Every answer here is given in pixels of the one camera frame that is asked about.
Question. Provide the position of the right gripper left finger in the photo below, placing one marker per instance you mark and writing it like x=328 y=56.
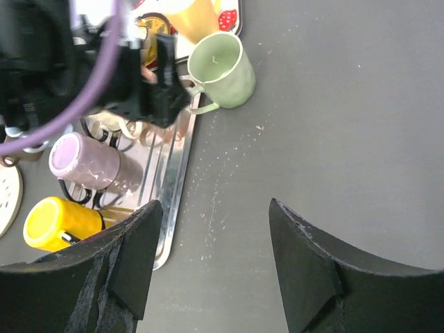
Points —
x=98 y=285

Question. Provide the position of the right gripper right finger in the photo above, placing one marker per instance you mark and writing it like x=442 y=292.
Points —
x=328 y=285

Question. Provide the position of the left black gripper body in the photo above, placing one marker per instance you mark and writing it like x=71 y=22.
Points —
x=133 y=97

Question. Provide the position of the yellow mug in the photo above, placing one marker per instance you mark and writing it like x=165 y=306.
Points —
x=55 y=223

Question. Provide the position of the green mug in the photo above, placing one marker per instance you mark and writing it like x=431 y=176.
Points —
x=220 y=68

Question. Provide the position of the light blue mug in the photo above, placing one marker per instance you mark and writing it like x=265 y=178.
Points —
x=15 y=133

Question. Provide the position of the small brown mug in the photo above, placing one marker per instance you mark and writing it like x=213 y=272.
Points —
x=12 y=161

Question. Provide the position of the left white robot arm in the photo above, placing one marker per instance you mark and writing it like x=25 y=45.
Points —
x=45 y=63

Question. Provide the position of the cream mug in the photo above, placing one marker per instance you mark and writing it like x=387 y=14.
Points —
x=114 y=123

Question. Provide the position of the purple mug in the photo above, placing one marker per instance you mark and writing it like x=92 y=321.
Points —
x=94 y=165

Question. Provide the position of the mustard mug on tray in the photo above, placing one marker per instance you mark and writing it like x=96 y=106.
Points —
x=194 y=20

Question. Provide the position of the steel tray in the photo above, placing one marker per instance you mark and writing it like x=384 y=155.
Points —
x=163 y=155

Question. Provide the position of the pink cream plate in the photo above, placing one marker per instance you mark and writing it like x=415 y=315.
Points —
x=12 y=189

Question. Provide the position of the strawberry pattern tray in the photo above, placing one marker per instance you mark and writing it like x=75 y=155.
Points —
x=229 y=18

